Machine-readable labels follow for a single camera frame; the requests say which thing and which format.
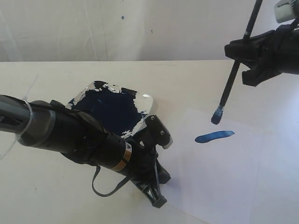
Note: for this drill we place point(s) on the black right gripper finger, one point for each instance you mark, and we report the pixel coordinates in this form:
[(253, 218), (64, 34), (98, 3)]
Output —
[(253, 49), (260, 70)]

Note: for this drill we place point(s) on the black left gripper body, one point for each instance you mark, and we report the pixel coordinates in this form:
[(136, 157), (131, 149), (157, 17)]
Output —
[(134, 156)]

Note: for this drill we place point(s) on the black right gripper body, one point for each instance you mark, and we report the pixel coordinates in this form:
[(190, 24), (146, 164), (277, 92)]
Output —
[(286, 58)]

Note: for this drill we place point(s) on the white paper sheet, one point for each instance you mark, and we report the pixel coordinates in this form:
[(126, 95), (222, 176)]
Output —
[(232, 173)]

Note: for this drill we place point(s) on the white tray with blue paint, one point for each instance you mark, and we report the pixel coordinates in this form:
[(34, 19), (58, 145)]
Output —
[(120, 110)]

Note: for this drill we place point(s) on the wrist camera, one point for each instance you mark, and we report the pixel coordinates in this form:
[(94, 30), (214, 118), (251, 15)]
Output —
[(156, 132), (286, 10)]

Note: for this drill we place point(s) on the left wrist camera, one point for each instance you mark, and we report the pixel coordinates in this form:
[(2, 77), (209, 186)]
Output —
[(156, 132)]

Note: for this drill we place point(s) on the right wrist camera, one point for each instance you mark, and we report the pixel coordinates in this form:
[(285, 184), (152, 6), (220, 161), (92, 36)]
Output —
[(286, 10)]

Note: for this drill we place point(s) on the white zip tie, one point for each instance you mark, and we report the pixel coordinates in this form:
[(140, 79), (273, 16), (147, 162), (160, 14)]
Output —
[(15, 116)]

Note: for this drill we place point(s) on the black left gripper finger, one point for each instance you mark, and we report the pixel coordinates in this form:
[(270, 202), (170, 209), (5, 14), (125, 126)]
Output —
[(152, 191), (163, 175)]

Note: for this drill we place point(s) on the black paintbrush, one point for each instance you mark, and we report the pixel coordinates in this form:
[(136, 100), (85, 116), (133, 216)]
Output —
[(217, 116)]

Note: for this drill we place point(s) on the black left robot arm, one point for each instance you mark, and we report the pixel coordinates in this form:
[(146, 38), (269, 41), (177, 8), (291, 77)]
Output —
[(78, 136)]

